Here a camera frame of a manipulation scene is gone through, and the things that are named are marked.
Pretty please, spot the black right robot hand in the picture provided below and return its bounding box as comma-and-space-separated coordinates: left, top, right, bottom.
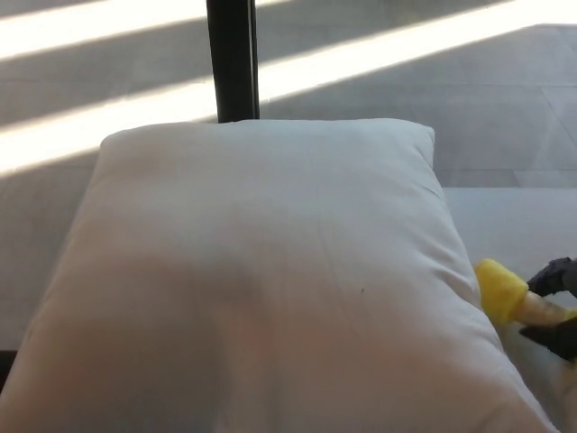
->
517, 255, 577, 362

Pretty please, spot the claw hammer with wooden handle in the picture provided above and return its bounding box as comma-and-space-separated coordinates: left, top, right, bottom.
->
517, 290, 577, 327

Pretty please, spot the white pillow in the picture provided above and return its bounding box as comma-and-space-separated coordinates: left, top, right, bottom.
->
0, 117, 560, 433

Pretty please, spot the black vertical post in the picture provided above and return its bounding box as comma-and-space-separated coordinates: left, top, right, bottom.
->
205, 0, 261, 123

